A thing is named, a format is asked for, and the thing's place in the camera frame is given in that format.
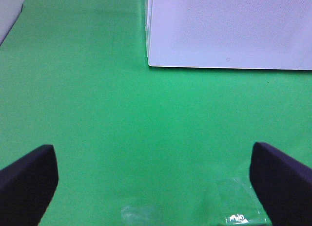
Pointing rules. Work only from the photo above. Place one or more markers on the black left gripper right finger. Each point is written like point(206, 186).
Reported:
point(282, 184)

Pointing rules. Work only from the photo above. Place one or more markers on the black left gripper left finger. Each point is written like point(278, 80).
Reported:
point(27, 187)

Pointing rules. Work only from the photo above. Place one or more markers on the white microwave door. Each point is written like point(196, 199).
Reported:
point(238, 34)

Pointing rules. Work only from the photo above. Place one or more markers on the clear tape patch right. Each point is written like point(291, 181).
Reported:
point(239, 203)

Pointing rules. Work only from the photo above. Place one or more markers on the clear tape patch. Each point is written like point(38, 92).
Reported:
point(141, 216)
point(239, 203)

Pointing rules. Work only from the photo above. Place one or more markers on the clear tape patch left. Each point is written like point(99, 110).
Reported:
point(141, 216)

